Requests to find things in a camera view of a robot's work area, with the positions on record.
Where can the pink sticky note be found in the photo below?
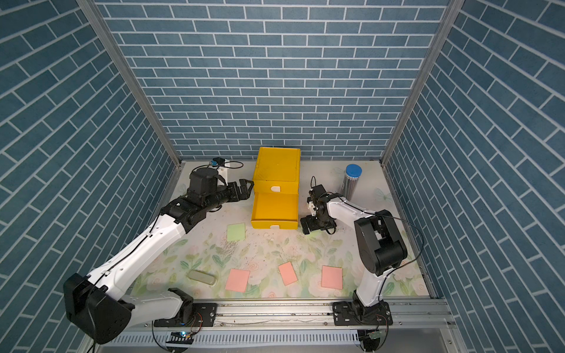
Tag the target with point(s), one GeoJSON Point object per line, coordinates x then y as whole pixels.
{"type": "Point", "coordinates": [332, 278]}
{"type": "Point", "coordinates": [287, 273]}
{"type": "Point", "coordinates": [237, 280]}

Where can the right pink sticky note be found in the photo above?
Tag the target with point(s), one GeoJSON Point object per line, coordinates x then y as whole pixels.
{"type": "Point", "coordinates": [332, 278]}

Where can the green sticky note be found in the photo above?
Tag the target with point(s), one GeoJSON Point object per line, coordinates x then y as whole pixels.
{"type": "Point", "coordinates": [236, 232]}
{"type": "Point", "coordinates": [313, 235]}

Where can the yellow three-drawer cabinet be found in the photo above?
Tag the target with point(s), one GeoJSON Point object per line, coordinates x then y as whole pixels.
{"type": "Point", "coordinates": [277, 183]}

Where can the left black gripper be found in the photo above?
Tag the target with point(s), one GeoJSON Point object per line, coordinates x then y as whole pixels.
{"type": "Point", "coordinates": [244, 193]}

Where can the blue-capped striped cylinder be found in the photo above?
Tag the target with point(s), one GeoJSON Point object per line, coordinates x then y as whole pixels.
{"type": "Point", "coordinates": [351, 177]}

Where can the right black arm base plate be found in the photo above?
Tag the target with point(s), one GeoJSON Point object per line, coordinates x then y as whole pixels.
{"type": "Point", "coordinates": [346, 313]}

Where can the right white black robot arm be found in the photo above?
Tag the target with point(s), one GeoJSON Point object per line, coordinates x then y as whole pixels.
{"type": "Point", "coordinates": [380, 244]}

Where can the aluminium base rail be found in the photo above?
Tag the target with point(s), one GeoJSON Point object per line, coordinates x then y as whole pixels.
{"type": "Point", "coordinates": [263, 314]}

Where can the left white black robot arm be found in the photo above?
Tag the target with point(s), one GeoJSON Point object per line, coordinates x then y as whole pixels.
{"type": "Point", "coordinates": [98, 304]}

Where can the translucent green eraser block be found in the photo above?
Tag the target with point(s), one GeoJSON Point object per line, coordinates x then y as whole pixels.
{"type": "Point", "coordinates": [202, 277]}

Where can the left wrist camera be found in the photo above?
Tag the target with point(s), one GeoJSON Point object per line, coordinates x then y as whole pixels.
{"type": "Point", "coordinates": [219, 163]}

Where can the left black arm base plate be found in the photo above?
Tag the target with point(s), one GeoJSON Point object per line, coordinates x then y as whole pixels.
{"type": "Point", "coordinates": [200, 314]}

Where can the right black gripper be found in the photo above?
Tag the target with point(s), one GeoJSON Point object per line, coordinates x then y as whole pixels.
{"type": "Point", "coordinates": [311, 226]}

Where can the middle pink sticky note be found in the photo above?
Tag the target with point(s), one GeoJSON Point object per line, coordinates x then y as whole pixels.
{"type": "Point", "coordinates": [287, 273]}

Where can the left pink sticky note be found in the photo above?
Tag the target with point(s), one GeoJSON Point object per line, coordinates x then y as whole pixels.
{"type": "Point", "coordinates": [237, 280]}

